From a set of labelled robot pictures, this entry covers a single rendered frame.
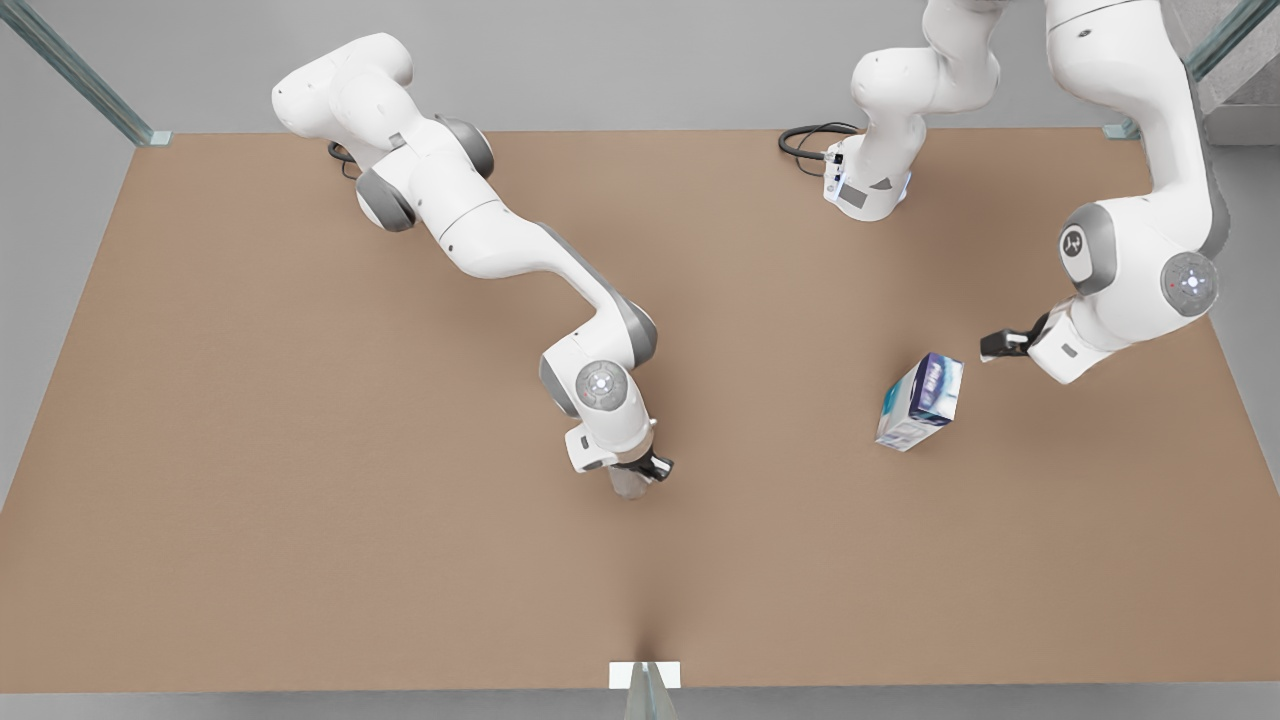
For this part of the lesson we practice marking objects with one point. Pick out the blue and white carton box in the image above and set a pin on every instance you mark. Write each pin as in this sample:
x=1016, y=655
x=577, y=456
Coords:
x=922, y=402

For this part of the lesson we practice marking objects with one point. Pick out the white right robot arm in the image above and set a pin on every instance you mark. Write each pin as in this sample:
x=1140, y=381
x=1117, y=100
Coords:
x=470, y=225

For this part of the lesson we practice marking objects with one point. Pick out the silver frame post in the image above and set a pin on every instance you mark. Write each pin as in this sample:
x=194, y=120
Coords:
x=645, y=685
x=1215, y=45
x=80, y=75

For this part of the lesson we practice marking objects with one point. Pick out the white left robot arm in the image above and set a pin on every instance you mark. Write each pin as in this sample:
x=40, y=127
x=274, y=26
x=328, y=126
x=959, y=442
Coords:
x=1130, y=180

